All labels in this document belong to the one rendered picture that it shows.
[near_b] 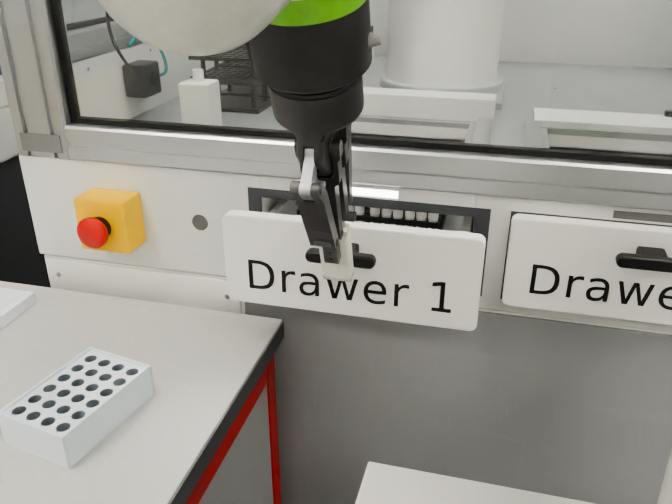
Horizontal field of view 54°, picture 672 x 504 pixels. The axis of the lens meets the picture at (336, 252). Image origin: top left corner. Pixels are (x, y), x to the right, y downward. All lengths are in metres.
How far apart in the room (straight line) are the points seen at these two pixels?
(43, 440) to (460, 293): 0.43
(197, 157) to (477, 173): 0.34
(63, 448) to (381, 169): 0.44
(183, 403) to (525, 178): 0.44
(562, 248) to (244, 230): 0.35
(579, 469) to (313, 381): 0.37
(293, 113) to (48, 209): 0.54
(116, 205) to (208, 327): 0.19
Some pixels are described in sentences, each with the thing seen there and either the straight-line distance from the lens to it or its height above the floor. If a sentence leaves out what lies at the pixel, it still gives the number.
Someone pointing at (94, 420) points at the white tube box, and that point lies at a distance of 0.69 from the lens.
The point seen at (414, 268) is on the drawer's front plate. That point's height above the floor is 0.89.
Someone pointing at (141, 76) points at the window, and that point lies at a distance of 0.86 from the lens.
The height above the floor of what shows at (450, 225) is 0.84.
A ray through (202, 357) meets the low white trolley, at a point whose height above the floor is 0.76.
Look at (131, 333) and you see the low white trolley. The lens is 0.87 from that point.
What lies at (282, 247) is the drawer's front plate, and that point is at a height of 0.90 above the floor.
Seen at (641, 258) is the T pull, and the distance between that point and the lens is 0.74.
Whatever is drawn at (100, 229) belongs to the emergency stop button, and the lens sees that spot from 0.86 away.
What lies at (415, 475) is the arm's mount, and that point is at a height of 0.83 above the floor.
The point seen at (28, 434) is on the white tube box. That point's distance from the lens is 0.70.
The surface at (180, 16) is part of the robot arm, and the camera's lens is 0.33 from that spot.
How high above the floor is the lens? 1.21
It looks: 26 degrees down
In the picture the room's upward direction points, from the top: straight up
